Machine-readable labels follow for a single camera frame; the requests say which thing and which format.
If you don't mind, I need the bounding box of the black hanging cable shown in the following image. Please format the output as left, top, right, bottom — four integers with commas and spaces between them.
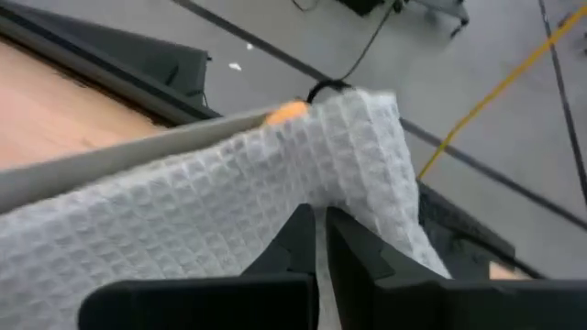
338, 0, 398, 83

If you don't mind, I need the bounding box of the black slanted panel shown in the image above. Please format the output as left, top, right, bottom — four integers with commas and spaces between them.
27, 17, 213, 110

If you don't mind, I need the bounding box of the grey wheeled stand base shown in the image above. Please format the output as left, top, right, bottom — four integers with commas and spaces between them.
407, 0, 471, 40

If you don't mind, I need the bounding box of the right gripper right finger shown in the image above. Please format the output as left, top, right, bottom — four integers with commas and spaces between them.
325, 205, 587, 330

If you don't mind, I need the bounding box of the black perforated panel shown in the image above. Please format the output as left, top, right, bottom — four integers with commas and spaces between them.
415, 181, 547, 281

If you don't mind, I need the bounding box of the grey waffle towel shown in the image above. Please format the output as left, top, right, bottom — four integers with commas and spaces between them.
0, 88, 453, 330

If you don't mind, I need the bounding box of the grey plastic bin with handles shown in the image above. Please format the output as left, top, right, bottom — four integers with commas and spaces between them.
0, 104, 294, 215

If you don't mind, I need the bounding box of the orange cloth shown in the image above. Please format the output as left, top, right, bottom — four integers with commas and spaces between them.
264, 100, 312, 127

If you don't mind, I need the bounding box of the black aluminium table frame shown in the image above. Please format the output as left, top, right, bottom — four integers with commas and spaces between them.
0, 0, 224, 127

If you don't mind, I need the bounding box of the yellow cable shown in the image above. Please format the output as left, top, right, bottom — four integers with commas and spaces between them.
415, 3, 587, 181

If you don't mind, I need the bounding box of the coiled black cable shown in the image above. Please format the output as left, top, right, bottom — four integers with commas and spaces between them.
305, 77, 355, 105

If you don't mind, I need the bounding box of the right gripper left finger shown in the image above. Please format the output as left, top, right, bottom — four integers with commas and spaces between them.
77, 203, 320, 330

